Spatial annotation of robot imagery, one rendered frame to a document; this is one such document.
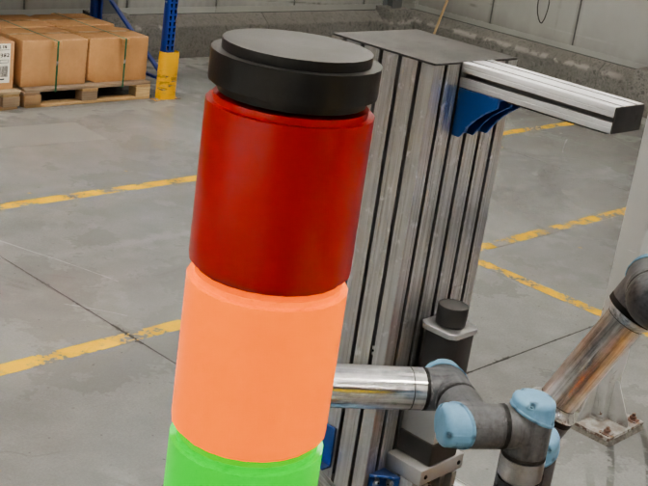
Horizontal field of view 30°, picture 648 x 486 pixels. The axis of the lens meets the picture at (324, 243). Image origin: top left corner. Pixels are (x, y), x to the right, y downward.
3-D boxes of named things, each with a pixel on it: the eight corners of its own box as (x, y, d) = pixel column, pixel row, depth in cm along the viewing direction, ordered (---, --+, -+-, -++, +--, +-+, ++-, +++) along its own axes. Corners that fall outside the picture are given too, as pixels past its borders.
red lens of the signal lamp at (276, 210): (265, 311, 34) (289, 128, 32) (153, 253, 37) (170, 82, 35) (383, 281, 37) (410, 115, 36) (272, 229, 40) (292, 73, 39)
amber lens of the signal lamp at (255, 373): (242, 482, 36) (264, 318, 34) (138, 412, 39) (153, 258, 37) (357, 438, 39) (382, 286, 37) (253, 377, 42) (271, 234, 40)
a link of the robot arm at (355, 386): (183, 394, 206) (454, 404, 218) (190, 426, 196) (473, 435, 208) (191, 333, 202) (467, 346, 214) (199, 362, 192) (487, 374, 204)
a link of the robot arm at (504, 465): (527, 472, 197) (489, 449, 202) (523, 496, 199) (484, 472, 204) (554, 459, 202) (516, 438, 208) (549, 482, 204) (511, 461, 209)
